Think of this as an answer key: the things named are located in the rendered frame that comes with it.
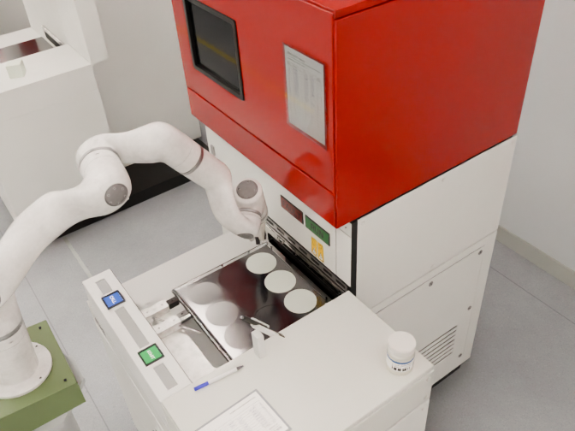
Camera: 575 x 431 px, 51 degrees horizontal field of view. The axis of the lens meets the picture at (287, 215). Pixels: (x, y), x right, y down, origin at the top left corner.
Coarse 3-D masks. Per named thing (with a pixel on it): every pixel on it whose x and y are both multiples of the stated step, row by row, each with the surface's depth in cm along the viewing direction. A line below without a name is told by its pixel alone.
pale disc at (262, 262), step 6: (252, 258) 203; (258, 258) 203; (264, 258) 202; (270, 258) 202; (246, 264) 201; (252, 264) 200; (258, 264) 200; (264, 264) 200; (270, 264) 200; (252, 270) 198; (258, 270) 198; (264, 270) 198; (270, 270) 198
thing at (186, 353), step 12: (156, 324) 185; (168, 336) 181; (180, 336) 181; (168, 348) 178; (180, 348) 178; (192, 348) 177; (180, 360) 174; (192, 360) 174; (204, 360) 174; (192, 372) 171; (204, 372) 171
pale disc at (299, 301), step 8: (288, 296) 189; (296, 296) 188; (304, 296) 188; (312, 296) 188; (288, 304) 186; (296, 304) 186; (304, 304) 185; (312, 304) 185; (296, 312) 183; (304, 312) 183
